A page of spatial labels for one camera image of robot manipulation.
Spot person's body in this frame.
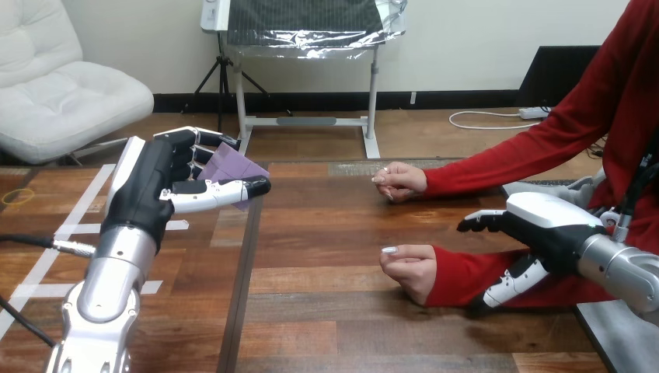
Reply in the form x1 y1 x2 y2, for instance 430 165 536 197
558 0 659 256

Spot black cable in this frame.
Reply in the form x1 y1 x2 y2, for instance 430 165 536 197
0 234 97 259
611 149 659 244
0 295 57 349

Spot black tripod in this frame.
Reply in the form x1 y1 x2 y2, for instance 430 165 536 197
181 33 270 134

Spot purple block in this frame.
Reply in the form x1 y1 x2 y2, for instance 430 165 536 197
197 142 269 211

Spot dark screen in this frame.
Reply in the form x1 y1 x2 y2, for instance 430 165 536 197
516 45 601 109

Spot white power cable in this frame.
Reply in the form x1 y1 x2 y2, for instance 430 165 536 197
448 110 542 131

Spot white cushioned chair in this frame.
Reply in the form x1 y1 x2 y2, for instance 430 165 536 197
0 0 155 166

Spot white desk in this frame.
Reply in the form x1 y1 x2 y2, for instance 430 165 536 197
200 0 383 160

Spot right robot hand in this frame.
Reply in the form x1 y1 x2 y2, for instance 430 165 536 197
457 191 608 310

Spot person's forearm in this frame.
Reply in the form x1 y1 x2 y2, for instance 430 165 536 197
422 89 619 200
424 245 616 310

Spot person's hand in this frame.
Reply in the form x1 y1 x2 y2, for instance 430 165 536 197
371 162 429 204
379 244 438 307

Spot foil sheet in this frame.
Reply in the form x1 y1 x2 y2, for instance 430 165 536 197
225 0 409 60

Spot tangle of cables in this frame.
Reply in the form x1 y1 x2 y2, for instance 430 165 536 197
585 136 608 159

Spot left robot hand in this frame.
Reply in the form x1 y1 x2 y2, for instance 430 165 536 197
102 126 272 253

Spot white power strip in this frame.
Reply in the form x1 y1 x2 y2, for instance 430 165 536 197
518 106 553 121

